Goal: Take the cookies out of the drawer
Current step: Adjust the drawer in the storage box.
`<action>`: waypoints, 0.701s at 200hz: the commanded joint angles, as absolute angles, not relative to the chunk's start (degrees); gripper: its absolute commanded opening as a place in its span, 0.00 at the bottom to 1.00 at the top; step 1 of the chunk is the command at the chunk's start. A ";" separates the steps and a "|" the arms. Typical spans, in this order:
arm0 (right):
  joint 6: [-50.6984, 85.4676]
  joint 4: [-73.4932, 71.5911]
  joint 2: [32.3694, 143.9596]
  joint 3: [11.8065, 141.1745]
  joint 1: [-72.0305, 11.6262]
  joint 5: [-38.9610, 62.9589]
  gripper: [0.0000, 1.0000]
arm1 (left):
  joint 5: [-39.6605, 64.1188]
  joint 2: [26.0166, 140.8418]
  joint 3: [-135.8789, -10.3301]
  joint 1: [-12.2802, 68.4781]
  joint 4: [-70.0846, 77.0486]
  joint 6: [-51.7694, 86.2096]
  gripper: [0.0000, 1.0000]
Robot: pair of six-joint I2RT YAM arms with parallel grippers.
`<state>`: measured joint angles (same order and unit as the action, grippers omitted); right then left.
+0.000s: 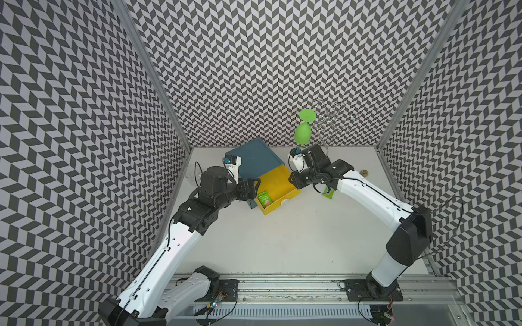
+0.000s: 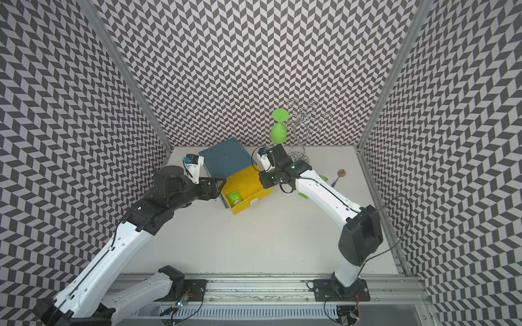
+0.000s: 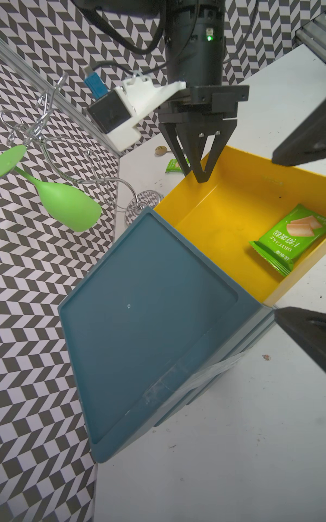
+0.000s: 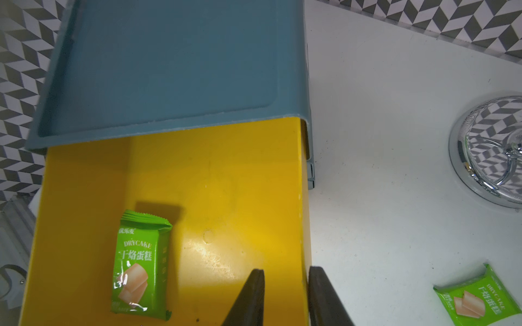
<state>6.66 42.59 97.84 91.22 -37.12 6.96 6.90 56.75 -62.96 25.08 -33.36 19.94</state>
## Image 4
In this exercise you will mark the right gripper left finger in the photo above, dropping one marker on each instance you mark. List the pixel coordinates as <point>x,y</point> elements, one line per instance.
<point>248,309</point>

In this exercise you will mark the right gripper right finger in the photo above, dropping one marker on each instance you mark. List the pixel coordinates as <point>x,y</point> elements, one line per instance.
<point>325,306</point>

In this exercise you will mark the green cookie packet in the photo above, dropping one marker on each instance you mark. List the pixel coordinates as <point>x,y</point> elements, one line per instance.
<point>482,300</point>
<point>139,284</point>

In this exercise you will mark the yellow top drawer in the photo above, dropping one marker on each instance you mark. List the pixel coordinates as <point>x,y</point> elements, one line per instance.
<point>236,196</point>

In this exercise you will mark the teal drawer cabinet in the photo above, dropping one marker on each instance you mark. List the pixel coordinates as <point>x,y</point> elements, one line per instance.
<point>127,68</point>

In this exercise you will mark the clear plastic cup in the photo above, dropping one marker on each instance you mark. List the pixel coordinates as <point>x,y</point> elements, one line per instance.
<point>8,279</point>

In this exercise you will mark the chrome wire glass rack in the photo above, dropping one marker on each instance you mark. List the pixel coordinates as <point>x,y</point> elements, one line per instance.
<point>485,150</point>

